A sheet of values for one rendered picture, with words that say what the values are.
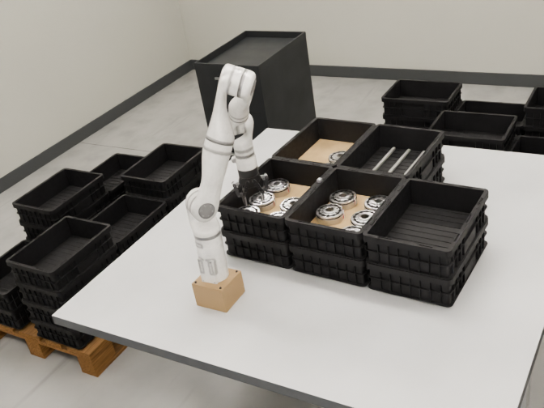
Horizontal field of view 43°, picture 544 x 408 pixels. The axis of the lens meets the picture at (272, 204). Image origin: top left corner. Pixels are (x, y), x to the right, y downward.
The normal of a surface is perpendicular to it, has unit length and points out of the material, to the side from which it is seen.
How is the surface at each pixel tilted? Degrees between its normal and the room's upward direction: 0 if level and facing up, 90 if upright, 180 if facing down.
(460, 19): 90
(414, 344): 0
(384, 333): 0
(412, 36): 90
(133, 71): 90
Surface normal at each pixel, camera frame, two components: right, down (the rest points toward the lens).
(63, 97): 0.86, 0.14
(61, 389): -0.15, -0.85
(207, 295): -0.48, 0.50
